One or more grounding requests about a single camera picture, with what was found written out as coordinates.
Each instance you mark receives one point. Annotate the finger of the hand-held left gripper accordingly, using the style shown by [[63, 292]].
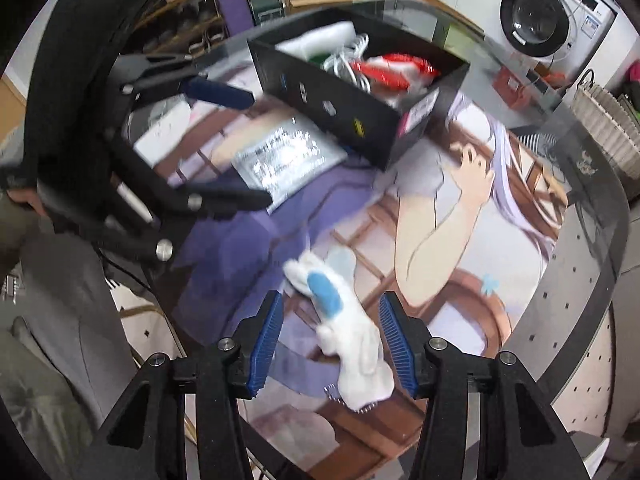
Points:
[[220, 92], [225, 200]]

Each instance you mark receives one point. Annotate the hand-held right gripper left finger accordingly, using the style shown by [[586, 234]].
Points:
[[265, 345]]

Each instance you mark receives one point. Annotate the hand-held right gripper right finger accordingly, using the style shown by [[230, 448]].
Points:
[[397, 345]]

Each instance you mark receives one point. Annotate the white and blue sock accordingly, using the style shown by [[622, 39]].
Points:
[[355, 355]]

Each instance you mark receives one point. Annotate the silver packet with black text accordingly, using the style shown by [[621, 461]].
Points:
[[285, 160]]

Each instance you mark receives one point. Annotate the black cardboard box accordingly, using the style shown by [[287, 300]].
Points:
[[325, 105]]

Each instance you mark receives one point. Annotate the white foam piece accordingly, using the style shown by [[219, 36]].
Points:
[[320, 37]]

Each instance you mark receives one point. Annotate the red and white packet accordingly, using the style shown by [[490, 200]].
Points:
[[395, 67]]

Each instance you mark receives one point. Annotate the dark green box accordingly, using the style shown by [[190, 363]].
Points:
[[265, 10]]

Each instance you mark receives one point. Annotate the wooden shoe rack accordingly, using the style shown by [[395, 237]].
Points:
[[170, 7]]

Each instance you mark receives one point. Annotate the printed desk mat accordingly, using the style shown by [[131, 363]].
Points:
[[450, 240]]

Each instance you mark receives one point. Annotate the person's olive jacket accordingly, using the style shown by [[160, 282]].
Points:
[[12, 232]]

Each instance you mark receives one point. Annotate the person's grey pants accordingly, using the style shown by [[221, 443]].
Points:
[[65, 300]]

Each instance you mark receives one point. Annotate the red box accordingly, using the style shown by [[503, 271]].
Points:
[[507, 82]]

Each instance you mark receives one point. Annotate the white wicker basket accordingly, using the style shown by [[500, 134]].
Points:
[[610, 120]]

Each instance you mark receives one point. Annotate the white washing machine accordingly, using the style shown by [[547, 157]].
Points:
[[595, 15]]

